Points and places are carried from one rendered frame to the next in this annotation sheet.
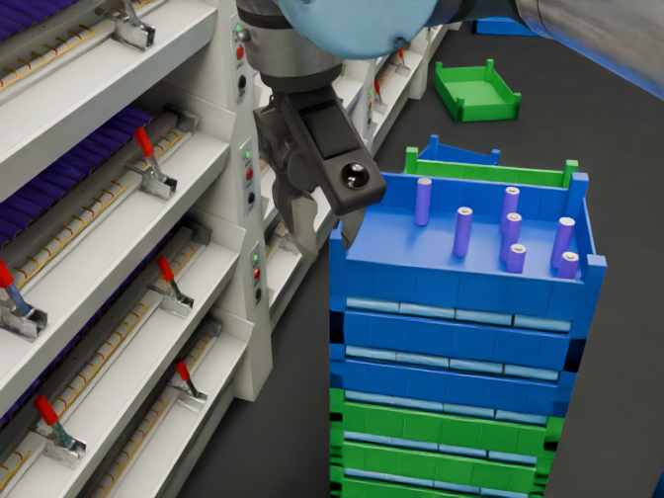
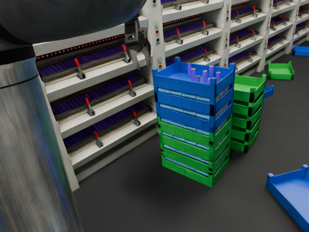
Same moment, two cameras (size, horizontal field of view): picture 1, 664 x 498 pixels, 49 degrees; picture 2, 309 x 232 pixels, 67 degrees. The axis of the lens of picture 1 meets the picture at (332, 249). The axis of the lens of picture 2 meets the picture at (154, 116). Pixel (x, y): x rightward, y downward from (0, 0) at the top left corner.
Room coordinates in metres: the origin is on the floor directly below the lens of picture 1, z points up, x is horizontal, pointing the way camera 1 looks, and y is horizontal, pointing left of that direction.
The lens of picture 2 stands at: (-0.19, -0.51, 0.89)
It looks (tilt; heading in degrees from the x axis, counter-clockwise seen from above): 29 degrees down; 32
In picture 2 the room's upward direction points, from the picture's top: 7 degrees counter-clockwise
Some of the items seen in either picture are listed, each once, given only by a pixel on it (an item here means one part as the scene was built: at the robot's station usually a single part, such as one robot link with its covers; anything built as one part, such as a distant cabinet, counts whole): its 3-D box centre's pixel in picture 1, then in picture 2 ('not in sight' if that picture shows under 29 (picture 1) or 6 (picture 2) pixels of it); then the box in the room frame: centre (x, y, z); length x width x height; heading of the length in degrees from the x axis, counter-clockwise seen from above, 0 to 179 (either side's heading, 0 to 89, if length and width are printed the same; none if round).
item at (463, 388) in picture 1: (451, 327); (193, 107); (0.74, -0.16, 0.36); 0.30 x 0.20 x 0.08; 80
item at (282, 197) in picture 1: (296, 191); (132, 48); (0.59, 0.03, 0.67); 0.05 x 0.02 x 0.09; 115
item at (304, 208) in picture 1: (294, 217); (135, 57); (0.61, 0.04, 0.63); 0.06 x 0.03 x 0.09; 25
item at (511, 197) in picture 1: (509, 210); (211, 72); (0.80, -0.23, 0.52); 0.02 x 0.02 x 0.06
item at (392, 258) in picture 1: (463, 230); (192, 75); (0.74, -0.16, 0.52); 0.30 x 0.20 x 0.08; 80
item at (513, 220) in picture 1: (510, 237); (204, 77); (0.73, -0.22, 0.52); 0.02 x 0.02 x 0.06
